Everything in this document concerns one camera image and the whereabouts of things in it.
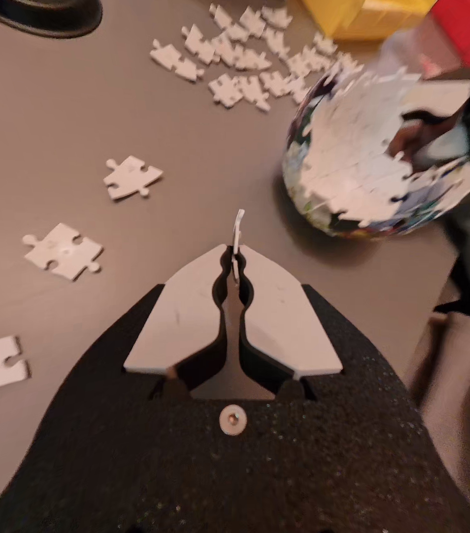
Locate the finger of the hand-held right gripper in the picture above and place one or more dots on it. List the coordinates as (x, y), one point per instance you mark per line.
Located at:
(439, 98)
(464, 183)

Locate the yellow box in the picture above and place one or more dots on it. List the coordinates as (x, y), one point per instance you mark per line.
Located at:
(364, 18)

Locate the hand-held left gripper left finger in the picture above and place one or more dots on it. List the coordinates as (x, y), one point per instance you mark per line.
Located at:
(176, 320)

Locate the clear plastic bag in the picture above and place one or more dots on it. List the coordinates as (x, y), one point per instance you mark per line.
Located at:
(418, 50)

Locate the colourful puzzle ball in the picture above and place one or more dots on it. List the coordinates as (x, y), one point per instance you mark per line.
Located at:
(343, 166)

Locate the pile of puzzle pieces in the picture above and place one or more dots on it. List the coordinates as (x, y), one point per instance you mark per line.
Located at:
(239, 54)

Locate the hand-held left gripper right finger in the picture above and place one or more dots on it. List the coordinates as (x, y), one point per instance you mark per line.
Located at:
(287, 320)

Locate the person's grey clothing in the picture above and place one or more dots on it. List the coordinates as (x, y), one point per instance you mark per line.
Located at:
(464, 416)

